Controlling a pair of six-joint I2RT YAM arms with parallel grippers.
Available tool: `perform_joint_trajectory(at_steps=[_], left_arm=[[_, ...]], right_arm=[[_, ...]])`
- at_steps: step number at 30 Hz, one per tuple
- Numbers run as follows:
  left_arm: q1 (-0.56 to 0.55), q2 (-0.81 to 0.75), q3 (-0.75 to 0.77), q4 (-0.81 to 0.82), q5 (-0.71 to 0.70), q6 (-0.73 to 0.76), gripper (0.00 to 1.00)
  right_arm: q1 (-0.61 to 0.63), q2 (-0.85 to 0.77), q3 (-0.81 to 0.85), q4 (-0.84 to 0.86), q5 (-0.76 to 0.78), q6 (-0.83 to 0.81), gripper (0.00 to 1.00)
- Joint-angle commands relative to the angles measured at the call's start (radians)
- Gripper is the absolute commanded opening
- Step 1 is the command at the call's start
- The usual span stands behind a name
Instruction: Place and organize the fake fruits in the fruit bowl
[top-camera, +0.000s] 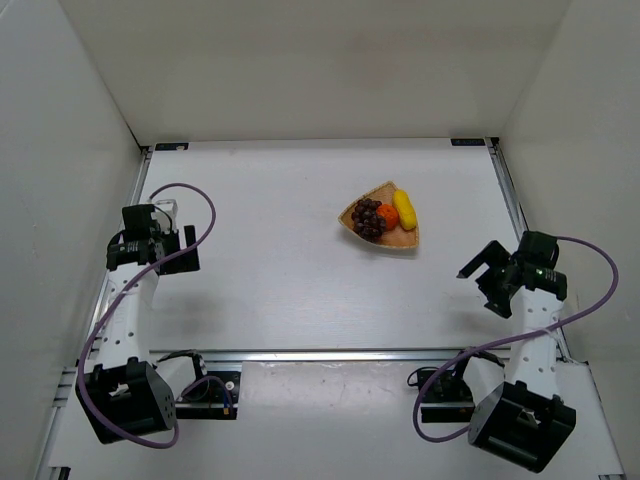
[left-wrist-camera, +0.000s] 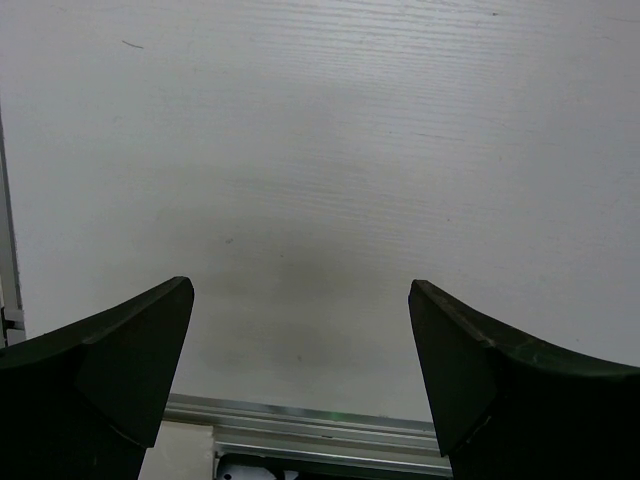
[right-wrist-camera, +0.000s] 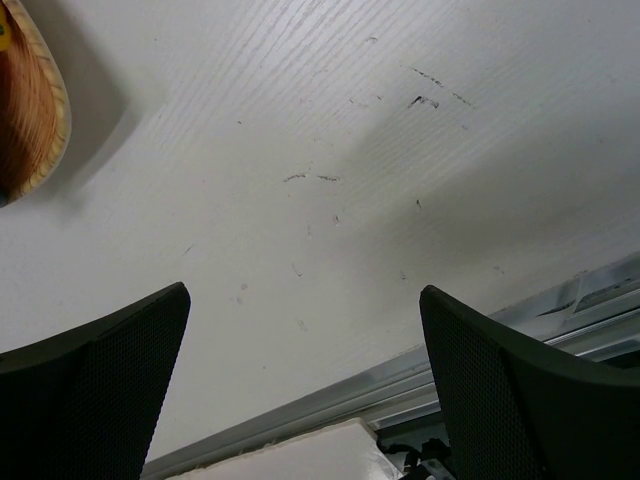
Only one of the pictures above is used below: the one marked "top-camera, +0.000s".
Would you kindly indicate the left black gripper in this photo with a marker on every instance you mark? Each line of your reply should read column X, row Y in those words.
column 176, row 254

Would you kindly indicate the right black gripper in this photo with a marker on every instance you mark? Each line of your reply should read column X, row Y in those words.
column 495, row 279

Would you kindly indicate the yellow fake lemon fruit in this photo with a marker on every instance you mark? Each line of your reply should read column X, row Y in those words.
column 406, row 212

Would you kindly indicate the orange fake mandarin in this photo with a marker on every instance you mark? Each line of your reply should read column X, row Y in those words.
column 389, row 215

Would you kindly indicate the purple fake grape bunch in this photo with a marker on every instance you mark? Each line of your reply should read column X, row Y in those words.
column 367, row 222

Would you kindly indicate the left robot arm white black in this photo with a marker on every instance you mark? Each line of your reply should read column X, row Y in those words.
column 133, row 391

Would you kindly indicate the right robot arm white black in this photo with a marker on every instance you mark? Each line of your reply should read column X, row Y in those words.
column 519, row 414

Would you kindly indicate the woven triangular fruit basket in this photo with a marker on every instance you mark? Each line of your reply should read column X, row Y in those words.
column 397, row 238

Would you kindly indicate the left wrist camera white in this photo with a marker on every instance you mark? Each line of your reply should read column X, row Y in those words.
column 165, row 213

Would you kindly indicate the right aluminium rail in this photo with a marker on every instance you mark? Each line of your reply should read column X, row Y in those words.
column 534, row 247

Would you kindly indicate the aluminium rail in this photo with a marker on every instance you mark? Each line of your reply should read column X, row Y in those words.
column 329, row 355
column 126, row 247
column 534, row 247

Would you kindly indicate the left aluminium rail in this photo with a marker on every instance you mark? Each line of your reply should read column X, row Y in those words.
column 126, row 247

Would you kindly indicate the left black corner bracket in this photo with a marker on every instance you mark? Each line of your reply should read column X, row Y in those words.
column 171, row 146

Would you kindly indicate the black corner bracket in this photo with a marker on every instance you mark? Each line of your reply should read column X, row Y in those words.
column 467, row 142
column 171, row 146

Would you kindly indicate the right black corner bracket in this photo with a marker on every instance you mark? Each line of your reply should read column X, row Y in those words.
column 467, row 142

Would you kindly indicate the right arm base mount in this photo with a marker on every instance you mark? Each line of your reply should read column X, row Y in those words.
column 448, row 400

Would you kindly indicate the front aluminium rail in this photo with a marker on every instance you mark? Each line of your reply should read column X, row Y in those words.
column 329, row 355

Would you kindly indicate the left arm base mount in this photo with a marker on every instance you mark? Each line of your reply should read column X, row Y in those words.
column 210, row 400

